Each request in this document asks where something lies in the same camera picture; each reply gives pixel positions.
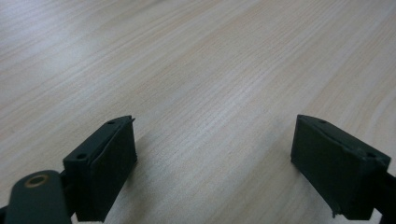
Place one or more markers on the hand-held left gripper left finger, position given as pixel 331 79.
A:
pixel 102 168

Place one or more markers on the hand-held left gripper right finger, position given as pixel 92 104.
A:
pixel 336 174

